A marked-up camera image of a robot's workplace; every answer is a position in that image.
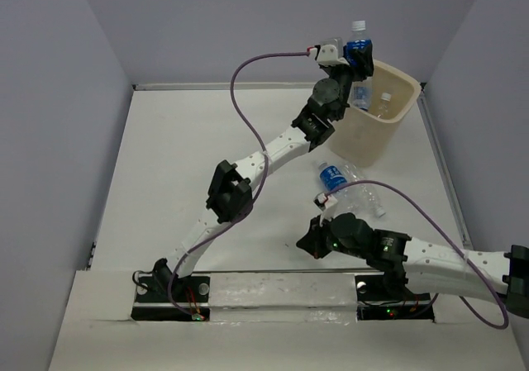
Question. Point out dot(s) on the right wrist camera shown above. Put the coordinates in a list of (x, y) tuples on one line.
[(328, 205)]

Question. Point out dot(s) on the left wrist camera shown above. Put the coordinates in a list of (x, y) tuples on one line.
[(330, 52)]

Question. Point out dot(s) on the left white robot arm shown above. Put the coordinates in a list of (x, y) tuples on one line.
[(236, 185)]

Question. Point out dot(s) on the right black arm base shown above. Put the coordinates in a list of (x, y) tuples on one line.
[(374, 303)]

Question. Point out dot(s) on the blue label bottle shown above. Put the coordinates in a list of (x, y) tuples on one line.
[(358, 53), (330, 176), (361, 95)]

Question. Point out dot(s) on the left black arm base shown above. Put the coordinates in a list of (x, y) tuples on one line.
[(190, 299)]

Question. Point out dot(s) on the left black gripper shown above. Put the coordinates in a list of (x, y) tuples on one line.
[(361, 67)]

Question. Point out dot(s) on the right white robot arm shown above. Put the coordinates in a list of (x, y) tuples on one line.
[(410, 266)]

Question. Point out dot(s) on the clear unlabeled bottle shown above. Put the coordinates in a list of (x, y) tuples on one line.
[(381, 109), (368, 195)]

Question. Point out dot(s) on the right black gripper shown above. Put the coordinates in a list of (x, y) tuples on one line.
[(312, 241)]

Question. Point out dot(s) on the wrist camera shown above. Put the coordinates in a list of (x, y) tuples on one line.
[(328, 205), (330, 52)]

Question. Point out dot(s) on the beige plastic bin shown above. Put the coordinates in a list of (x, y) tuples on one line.
[(362, 137)]

